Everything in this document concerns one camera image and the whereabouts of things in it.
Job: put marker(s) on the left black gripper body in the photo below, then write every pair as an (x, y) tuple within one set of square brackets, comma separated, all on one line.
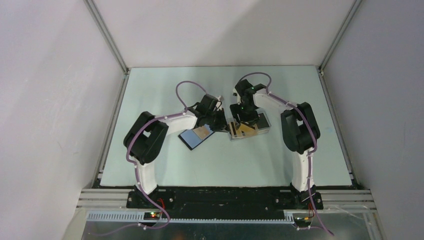
[(212, 116)]

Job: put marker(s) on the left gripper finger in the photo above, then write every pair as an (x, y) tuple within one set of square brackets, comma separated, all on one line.
[(214, 126), (221, 124)]

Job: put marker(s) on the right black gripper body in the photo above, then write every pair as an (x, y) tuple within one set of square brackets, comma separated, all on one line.
[(241, 108)]

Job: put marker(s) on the clear plastic card tray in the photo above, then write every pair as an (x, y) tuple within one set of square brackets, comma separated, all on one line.
[(259, 132)]

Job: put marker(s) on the black card holder wallet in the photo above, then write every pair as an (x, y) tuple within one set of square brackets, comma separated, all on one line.
[(190, 140)]

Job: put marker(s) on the orange credit card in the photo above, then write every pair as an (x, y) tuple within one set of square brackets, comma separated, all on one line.
[(202, 132), (234, 132), (246, 131)]

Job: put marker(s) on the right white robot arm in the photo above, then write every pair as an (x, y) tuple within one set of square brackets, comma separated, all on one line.
[(300, 130)]

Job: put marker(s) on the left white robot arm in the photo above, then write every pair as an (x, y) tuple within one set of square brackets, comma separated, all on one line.
[(146, 137)]

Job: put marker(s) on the black credit card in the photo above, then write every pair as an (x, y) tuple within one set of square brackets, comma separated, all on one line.
[(262, 122)]

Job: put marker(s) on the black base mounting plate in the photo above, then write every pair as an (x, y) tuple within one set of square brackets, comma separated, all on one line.
[(226, 203)]

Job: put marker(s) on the left controller board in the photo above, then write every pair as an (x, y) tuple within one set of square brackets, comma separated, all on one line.
[(152, 216)]

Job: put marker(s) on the controller board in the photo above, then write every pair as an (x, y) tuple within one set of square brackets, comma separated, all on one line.
[(152, 216), (302, 223)]

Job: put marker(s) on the right controller board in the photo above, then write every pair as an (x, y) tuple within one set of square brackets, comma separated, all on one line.
[(302, 223)]

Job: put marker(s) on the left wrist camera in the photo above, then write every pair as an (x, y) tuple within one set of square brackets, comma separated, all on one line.
[(219, 103)]

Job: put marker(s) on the right aluminium frame post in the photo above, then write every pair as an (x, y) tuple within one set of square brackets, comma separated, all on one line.
[(339, 34)]

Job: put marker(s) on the aluminium frame post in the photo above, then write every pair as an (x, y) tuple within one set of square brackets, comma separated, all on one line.
[(106, 34), (339, 34)]

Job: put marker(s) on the left aluminium frame post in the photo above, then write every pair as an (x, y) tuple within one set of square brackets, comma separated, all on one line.
[(106, 34)]

